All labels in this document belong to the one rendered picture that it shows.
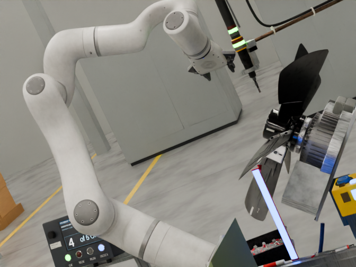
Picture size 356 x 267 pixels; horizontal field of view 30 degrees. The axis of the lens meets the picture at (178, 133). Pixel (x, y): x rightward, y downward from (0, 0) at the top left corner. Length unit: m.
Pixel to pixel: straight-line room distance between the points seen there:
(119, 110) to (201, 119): 1.22
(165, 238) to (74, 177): 0.31
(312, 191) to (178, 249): 0.73
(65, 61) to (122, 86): 7.80
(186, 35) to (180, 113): 7.80
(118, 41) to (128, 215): 0.51
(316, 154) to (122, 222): 0.82
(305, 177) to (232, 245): 0.66
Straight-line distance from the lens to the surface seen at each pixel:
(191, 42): 1.95
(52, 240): 2.47
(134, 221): 1.85
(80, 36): 1.99
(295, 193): 2.38
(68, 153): 1.91
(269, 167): 2.53
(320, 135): 2.41
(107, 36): 1.97
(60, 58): 2.01
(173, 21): 1.93
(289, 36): 7.83
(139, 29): 1.97
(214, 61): 2.07
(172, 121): 9.75
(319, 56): 2.36
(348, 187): 2.01
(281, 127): 2.47
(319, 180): 2.41
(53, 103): 1.92
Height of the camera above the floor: 1.72
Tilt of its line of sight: 9 degrees down
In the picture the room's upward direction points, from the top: 25 degrees counter-clockwise
